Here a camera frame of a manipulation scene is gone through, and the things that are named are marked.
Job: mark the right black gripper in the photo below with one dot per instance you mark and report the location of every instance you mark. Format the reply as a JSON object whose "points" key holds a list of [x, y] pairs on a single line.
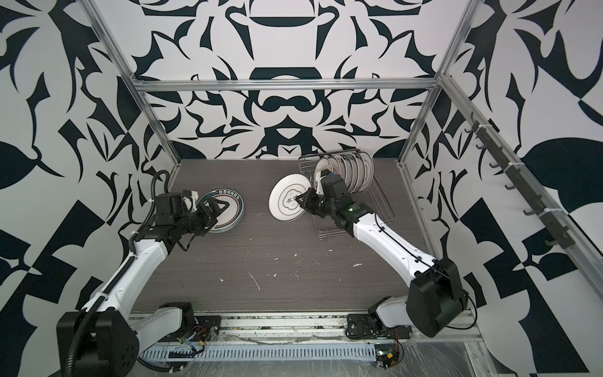
{"points": [[308, 204]]}

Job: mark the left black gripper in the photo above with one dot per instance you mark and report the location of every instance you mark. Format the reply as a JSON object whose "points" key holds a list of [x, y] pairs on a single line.
{"points": [[209, 217]]}

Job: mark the white plate green lettered rim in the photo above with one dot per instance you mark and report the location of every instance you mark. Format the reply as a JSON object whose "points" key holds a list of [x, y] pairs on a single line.
{"points": [[230, 207]]}

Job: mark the white plate orange sunburst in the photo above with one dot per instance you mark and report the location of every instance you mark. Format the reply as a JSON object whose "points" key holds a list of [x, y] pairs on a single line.
{"points": [[323, 168]]}

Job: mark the white plate clover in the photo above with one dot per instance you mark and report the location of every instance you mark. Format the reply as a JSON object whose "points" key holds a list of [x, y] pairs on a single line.
{"points": [[283, 205]]}

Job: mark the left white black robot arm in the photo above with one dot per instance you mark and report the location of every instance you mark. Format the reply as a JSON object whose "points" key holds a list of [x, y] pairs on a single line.
{"points": [[98, 340]]}

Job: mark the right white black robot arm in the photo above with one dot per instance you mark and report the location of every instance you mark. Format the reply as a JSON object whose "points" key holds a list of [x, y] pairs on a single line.
{"points": [[435, 292]]}

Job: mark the white plate rear stack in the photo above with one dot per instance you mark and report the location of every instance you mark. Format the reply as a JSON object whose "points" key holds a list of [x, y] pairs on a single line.
{"points": [[368, 169]]}

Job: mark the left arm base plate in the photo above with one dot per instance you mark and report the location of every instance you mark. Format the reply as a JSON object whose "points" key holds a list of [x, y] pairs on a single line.
{"points": [[205, 328]]}

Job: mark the aluminium frame crossbar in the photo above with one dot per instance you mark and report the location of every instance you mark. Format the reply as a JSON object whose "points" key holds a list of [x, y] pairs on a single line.
{"points": [[283, 84]]}

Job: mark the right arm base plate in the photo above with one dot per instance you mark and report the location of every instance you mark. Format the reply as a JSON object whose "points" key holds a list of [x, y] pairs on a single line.
{"points": [[368, 326]]}

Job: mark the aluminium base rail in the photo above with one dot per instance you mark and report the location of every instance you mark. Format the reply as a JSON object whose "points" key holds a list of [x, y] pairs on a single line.
{"points": [[311, 327]]}

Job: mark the white slotted cable duct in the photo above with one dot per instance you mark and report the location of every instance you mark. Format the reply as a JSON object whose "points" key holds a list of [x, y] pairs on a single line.
{"points": [[279, 352]]}

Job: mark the wall hook rail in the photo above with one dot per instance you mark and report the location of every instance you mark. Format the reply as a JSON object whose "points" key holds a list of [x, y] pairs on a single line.
{"points": [[522, 180]]}

